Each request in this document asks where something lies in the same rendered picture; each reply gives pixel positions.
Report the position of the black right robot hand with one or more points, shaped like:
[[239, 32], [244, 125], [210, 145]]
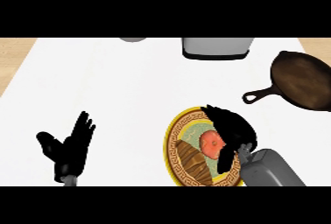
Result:
[[231, 128]]

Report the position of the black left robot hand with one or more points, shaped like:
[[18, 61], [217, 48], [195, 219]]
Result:
[[72, 148]]

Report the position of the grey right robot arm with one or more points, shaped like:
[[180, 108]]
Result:
[[267, 169]]

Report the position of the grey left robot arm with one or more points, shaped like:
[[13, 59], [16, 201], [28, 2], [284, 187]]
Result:
[[69, 180]]

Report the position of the orange red squash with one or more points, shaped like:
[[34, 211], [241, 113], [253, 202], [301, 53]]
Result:
[[211, 144]]

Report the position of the yellow patterned plate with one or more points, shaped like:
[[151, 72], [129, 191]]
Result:
[[189, 157]]

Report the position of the dark brown frying pan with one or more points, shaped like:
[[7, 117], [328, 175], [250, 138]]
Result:
[[301, 81]]

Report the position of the brown striped bread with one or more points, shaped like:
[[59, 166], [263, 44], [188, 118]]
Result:
[[194, 163]]

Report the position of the small grey round object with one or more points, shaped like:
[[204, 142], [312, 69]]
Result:
[[132, 39]]

